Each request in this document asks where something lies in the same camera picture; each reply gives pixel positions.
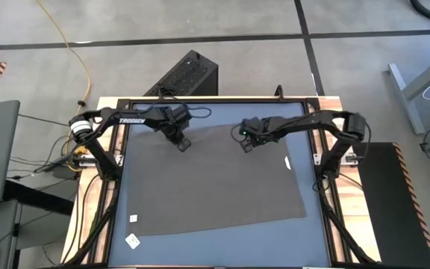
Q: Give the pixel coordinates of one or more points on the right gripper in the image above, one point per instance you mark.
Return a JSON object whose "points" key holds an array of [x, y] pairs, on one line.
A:
{"points": [[263, 135]]}

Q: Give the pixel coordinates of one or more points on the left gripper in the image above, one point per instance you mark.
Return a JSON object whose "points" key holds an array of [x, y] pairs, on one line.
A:
{"points": [[172, 130]]}

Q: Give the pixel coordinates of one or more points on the grey woven towel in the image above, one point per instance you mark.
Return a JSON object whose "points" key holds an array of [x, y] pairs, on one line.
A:
{"points": [[215, 187]]}

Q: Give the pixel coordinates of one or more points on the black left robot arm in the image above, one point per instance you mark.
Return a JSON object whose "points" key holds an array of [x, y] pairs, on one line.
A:
{"points": [[125, 116]]}

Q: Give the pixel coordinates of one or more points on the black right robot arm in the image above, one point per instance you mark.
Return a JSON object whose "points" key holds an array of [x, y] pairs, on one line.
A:
{"points": [[312, 119]]}

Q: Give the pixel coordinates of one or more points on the black clamp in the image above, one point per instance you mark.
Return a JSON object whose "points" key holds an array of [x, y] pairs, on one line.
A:
{"points": [[279, 92]]}

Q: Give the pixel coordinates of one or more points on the black perforated computer tower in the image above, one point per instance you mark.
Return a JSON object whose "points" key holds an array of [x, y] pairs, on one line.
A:
{"points": [[192, 74]]}

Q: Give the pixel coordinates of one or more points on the blue table mat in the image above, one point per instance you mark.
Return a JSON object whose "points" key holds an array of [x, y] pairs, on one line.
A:
{"points": [[218, 250]]}

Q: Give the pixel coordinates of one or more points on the grey metal desk leg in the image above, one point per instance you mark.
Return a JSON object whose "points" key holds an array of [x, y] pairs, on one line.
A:
{"points": [[429, 74]]}

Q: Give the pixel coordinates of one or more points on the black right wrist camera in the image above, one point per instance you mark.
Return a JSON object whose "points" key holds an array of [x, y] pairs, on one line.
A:
{"points": [[248, 129]]}

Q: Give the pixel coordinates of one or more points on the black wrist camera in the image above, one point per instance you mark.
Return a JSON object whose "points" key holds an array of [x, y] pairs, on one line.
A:
{"points": [[182, 113], [248, 129]]}

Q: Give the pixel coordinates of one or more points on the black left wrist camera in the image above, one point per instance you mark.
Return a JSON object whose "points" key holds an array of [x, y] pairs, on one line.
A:
{"points": [[182, 113]]}

